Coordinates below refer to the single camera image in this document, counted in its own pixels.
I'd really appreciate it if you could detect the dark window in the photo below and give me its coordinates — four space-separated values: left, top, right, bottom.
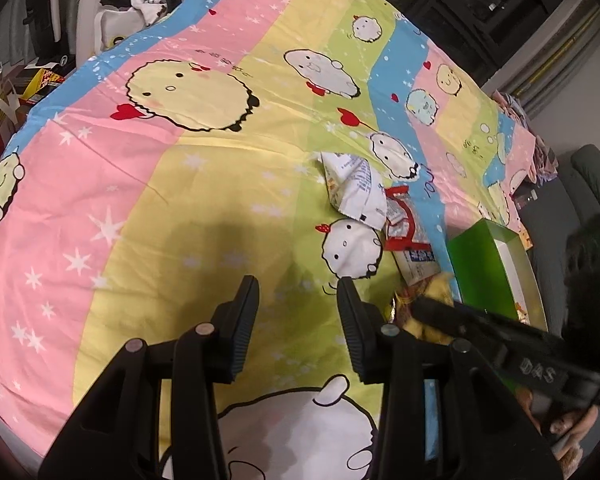
380 0 588 86

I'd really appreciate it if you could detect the person's right hand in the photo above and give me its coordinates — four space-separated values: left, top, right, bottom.
527 392 600 466

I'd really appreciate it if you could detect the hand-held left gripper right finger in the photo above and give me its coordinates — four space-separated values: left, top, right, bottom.
336 276 563 480

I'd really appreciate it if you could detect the green box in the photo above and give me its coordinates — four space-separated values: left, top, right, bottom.
446 219 548 331

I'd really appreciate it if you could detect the pink clothes pile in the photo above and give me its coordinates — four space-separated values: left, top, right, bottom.
490 89 561 183

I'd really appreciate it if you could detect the red snack packet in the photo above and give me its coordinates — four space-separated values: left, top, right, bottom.
382 185 433 253

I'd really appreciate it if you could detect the gold snack packet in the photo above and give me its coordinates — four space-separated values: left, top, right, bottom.
390 274 458 346

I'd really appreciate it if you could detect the striped cartoon printed blanket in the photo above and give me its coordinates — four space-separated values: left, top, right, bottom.
0 0 538 480

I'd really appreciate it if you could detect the white blue snack packet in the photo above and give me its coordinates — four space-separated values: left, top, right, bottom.
392 247 441 288

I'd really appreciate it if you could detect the grey curtain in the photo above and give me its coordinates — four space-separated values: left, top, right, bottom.
480 0 600 121

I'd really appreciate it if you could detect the grey sofa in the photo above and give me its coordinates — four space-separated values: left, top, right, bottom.
517 144 600 331

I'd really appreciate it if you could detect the white bag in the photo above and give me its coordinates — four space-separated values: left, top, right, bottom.
94 7 146 56

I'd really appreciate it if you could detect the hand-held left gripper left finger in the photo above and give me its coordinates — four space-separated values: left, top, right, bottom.
37 275 261 480

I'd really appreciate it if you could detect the yellow black box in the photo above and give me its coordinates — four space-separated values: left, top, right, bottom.
20 67 63 103

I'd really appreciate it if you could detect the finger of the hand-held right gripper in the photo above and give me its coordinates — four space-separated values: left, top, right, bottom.
411 296 518 361

